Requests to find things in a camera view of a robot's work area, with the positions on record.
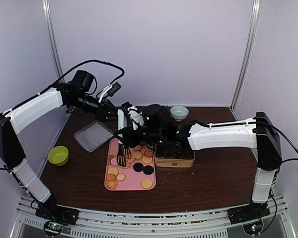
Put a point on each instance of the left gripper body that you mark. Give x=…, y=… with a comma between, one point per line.
x=99, y=113

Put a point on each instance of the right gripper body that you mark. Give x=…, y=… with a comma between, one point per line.
x=134, y=142

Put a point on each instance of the silver metal tin lid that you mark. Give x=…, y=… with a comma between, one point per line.
x=93, y=136

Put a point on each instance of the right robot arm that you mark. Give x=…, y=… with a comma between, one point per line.
x=257, y=132

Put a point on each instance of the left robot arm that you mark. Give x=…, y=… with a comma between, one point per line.
x=14, y=121

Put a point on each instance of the pink round cookie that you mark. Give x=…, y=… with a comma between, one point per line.
x=114, y=162

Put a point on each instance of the black sandwich cookie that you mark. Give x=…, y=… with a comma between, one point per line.
x=138, y=167
x=148, y=170

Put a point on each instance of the gold cookie tin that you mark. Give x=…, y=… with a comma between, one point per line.
x=173, y=159

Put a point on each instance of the pink tray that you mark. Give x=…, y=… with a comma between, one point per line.
x=128, y=179

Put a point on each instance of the pale blue ceramic bowl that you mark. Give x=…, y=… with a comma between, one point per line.
x=179, y=113

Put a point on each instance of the yellow round cookie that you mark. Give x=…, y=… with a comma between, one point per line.
x=146, y=183

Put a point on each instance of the swirl butter cookie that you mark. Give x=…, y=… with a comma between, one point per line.
x=111, y=184

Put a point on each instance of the green bowl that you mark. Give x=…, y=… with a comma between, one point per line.
x=58, y=156

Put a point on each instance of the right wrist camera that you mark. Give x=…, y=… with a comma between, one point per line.
x=156, y=116

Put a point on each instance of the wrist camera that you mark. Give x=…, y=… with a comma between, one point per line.
x=83, y=80
x=156, y=116

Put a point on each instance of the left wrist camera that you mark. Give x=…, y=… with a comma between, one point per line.
x=83, y=80

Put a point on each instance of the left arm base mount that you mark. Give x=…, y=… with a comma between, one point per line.
x=64, y=215

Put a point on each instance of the aluminium corner post left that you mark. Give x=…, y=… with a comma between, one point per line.
x=52, y=37

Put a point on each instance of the aluminium corner post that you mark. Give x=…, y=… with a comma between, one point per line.
x=245, y=66
x=52, y=37

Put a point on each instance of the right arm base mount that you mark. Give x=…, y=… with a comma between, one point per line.
x=248, y=212

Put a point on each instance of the aluminium corner post right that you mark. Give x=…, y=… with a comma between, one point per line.
x=245, y=66

